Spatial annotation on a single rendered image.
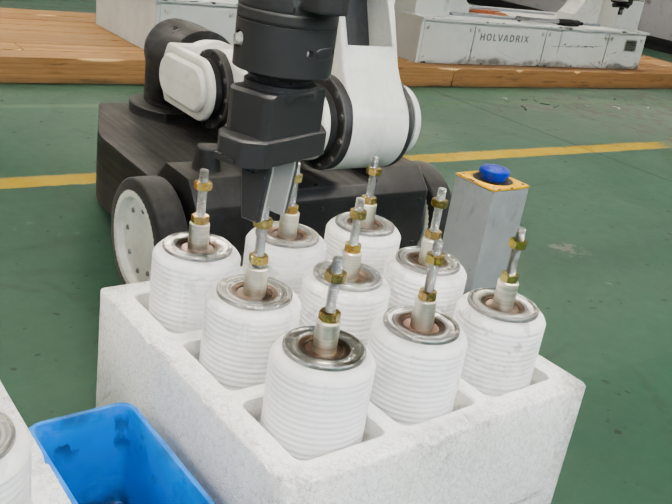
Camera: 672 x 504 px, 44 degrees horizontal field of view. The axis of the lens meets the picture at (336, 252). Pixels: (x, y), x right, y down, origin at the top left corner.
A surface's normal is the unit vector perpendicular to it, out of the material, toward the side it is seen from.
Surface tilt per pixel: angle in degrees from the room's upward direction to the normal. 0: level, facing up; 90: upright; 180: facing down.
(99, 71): 90
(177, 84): 90
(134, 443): 88
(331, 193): 46
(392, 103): 55
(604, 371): 0
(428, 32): 90
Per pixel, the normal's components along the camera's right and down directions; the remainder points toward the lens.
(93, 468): 0.60, 0.35
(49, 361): 0.15, -0.91
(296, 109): 0.81, 0.33
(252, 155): 0.18, 0.40
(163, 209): 0.46, -0.40
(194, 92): -0.81, 0.11
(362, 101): 0.55, -0.20
